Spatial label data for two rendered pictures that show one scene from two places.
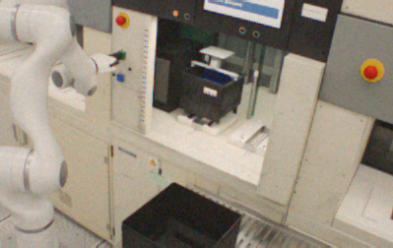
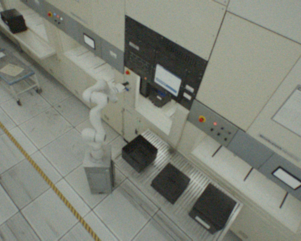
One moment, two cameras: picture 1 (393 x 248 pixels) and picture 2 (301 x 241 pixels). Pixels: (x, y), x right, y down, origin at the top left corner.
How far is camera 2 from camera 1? 1.15 m
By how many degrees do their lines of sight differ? 22
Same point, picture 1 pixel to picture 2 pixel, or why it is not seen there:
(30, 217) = (95, 147)
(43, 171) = (99, 138)
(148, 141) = (136, 111)
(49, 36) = (101, 105)
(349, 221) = (195, 155)
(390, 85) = (207, 124)
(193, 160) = (150, 122)
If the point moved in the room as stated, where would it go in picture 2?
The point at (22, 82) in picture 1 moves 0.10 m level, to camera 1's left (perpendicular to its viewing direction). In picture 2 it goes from (93, 115) to (82, 113)
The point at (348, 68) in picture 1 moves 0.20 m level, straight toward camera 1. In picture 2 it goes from (195, 115) to (185, 129)
